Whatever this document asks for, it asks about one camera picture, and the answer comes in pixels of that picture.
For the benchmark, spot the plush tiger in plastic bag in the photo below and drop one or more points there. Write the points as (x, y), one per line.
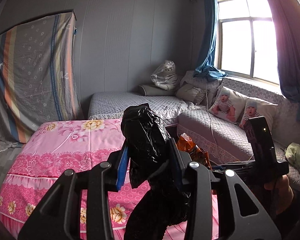
(166, 76)

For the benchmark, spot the person's right hand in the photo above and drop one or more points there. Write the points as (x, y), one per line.
(282, 190)

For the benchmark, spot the grey quilted sofa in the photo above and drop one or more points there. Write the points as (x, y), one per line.
(227, 135)

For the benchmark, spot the large window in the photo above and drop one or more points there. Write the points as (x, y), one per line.
(247, 37)

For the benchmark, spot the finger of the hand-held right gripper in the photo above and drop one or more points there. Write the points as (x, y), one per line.
(240, 166)

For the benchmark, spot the striped floral bed sheet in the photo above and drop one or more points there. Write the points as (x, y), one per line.
(35, 75)

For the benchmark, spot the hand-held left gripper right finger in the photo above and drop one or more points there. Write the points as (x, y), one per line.
(177, 172)

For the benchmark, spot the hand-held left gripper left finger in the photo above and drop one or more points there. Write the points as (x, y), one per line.
(121, 170)

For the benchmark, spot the beige cushion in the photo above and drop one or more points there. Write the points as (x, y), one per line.
(190, 93)

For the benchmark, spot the pale green cloth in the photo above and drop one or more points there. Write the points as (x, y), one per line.
(298, 155)

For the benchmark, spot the pink floral blanket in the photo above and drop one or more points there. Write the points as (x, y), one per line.
(65, 155)

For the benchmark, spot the purple curtain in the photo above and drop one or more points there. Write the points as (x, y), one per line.
(290, 42)

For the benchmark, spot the black plastic bag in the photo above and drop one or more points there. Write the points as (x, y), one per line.
(145, 140)

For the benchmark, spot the orange snack wrapper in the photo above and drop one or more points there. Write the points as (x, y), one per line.
(192, 150)

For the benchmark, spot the baby print pillow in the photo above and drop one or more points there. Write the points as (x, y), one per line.
(255, 110)
(227, 103)

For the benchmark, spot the grey quilted bed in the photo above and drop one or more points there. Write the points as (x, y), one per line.
(130, 102)

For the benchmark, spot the grey pillow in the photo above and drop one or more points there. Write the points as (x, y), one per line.
(152, 90)

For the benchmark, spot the blue curtain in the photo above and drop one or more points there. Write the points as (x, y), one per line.
(210, 42)

